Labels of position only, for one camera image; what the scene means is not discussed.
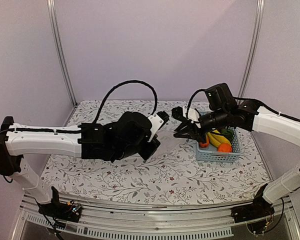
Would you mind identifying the right aluminium frame post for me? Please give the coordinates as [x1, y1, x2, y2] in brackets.
[238, 0, 265, 98]

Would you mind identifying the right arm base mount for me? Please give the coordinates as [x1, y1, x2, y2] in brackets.
[231, 196, 275, 235]

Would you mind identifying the orange toy fruit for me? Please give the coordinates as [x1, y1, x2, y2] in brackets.
[217, 143, 233, 153]

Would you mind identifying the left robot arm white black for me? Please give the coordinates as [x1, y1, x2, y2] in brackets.
[0, 111, 169, 217]

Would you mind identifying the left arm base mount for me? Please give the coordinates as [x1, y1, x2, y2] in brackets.
[38, 186, 83, 223]

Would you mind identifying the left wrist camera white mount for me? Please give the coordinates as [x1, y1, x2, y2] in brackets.
[147, 111, 170, 142]

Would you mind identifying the clear zip top bag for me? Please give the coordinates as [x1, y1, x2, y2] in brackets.
[153, 130, 190, 157]

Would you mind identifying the left aluminium frame post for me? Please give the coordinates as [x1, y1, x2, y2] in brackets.
[46, 0, 78, 107]

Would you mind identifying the green orange carrot toy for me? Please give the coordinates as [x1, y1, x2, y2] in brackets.
[198, 134, 210, 148]

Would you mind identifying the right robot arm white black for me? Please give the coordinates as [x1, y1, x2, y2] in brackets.
[171, 83, 300, 218]

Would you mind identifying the light blue plastic basket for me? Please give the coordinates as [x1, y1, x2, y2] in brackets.
[195, 111, 242, 163]

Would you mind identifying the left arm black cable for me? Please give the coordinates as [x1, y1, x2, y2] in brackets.
[91, 79, 158, 125]

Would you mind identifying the front aluminium rail frame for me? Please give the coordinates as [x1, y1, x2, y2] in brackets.
[9, 193, 300, 240]

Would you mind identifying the yellow banana toy bunch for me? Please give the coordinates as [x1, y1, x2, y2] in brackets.
[207, 130, 232, 148]

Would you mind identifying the dark green pepper toy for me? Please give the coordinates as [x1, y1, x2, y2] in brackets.
[220, 128, 234, 142]

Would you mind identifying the floral patterned table mat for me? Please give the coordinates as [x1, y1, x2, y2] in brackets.
[38, 99, 272, 206]

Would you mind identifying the aluminium frame post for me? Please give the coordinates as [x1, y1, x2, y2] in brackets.
[46, 0, 78, 107]
[238, 0, 265, 98]

